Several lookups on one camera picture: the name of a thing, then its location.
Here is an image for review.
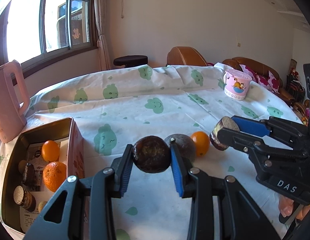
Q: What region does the brown pear-shaped fruit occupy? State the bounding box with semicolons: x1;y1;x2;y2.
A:
164;134;195;163

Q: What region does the layered cake slice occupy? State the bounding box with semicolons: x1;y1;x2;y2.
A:
209;116;240;151

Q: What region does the dark round chocolate pastry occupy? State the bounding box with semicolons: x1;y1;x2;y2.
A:
132;135;171;173

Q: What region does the small orange kumquat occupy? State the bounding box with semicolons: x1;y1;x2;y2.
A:
190;131;210;157

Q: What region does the large bumpy orange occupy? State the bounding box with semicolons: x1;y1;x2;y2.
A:
43;161;67;192

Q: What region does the smooth round orange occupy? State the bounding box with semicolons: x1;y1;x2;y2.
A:
42;140;60;162

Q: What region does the dark chocolate pastry front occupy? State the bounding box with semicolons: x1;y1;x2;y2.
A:
22;163;36;186

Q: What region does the yellow-brown longan fruit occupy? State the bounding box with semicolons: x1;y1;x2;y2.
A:
18;160;27;174

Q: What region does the chocolate-coated cake roll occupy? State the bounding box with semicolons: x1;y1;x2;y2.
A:
13;186;36;212

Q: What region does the right hand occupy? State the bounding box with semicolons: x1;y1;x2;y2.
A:
278;195;310;221

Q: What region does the dark shelf with items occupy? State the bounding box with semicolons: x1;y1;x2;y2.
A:
286;59;309;125

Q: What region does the pink floral cushion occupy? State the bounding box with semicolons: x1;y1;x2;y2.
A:
240;64;280;93

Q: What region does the pink cartoon mug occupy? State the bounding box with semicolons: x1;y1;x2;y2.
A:
223;69;252;101

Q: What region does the brown leather sofa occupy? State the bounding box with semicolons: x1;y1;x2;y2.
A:
223;57;295;106

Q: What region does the pink rectangular tin box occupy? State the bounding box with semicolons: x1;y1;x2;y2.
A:
2;118;85;235

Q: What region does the printed paper in tin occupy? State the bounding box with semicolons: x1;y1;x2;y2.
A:
19;143;54;233

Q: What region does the brown leather chair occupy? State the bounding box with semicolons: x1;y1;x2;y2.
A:
166;46;208;67

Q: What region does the black round stool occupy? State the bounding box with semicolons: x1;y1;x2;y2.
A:
113;55;148;68

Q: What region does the pink electric kettle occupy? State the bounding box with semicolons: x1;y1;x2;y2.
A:
0;60;30;143

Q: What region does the wooden-framed window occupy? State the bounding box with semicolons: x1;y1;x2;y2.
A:
0;0;97;77

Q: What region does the right pink curtain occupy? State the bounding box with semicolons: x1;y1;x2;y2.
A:
94;0;111;71

